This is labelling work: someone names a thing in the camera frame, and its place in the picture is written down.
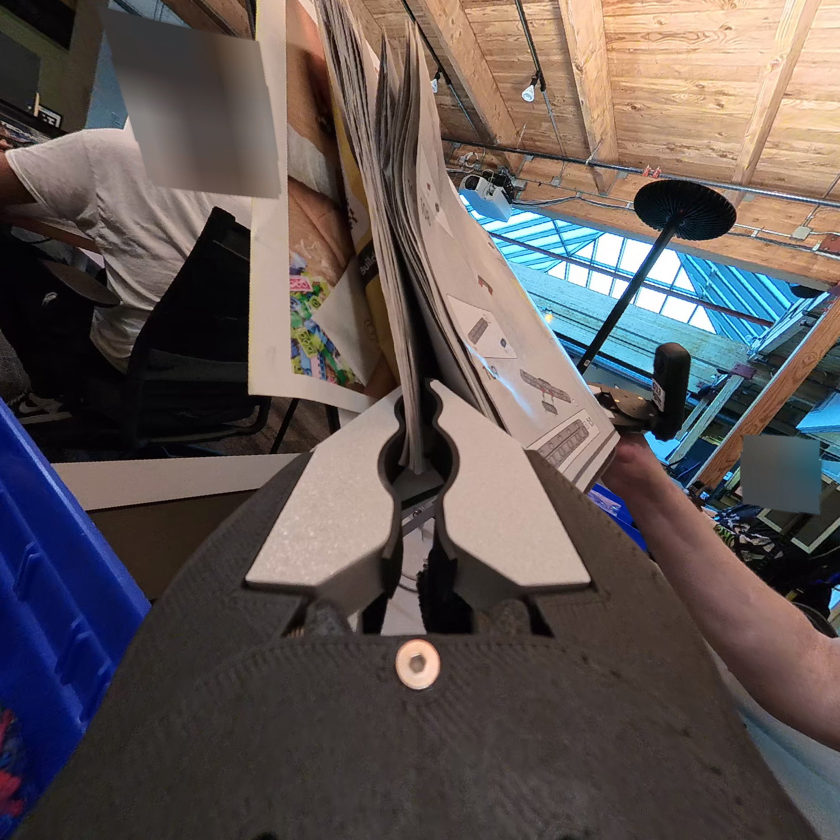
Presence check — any lego instruction booklet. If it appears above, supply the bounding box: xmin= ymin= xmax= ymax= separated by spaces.
xmin=248 ymin=0 xmax=621 ymax=494

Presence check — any white ceiling projector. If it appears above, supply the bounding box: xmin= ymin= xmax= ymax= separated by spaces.
xmin=458 ymin=169 xmax=517 ymax=223

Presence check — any colourful toy box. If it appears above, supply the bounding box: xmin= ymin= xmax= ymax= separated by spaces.
xmin=0 ymin=115 xmax=67 ymax=151

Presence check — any blue plastic bin with tag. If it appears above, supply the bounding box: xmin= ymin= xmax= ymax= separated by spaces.
xmin=0 ymin=394 xmax=152 ymax=837

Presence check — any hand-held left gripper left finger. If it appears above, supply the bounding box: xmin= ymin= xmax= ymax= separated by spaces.
xmin=246 ymin=387 xmax=413 ymax=634

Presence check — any black office chair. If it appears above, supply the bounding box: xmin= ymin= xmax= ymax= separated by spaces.
xmin=125 ymin=206 xmax=273 ymax=455

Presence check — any person's right forearm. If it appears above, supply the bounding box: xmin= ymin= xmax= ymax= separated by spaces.
xmin=602 ymin=434 xmax=840 ymax=749

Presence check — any wooden support post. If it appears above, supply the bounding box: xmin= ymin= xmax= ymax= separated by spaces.
xmin=692 ymin=308 xmax=840 ymax=491

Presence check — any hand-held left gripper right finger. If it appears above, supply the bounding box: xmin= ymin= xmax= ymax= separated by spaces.
xmin=425 ymin=381 xmax=592 ymax=634

